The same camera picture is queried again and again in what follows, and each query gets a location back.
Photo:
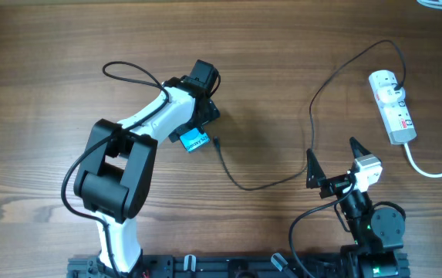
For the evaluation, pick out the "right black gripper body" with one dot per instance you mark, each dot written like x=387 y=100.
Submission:
x=335 y=185

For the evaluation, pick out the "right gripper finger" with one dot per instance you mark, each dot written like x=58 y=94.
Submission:
x=357 y=149
x=315 y=174

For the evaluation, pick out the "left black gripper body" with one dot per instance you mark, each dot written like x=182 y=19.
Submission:
x=210 y=113

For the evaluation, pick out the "blue Galaxy smartphone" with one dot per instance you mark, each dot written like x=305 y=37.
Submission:
x=194 y=139

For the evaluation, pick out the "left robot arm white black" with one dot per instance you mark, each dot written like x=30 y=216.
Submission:
x=113 y=175

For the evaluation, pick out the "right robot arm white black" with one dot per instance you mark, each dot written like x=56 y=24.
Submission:
x=377 y=228

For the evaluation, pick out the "white USB charger plug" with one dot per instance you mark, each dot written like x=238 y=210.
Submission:
x=388 y=95

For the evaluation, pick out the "white power strip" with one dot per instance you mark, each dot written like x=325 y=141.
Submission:
x=396 y=118

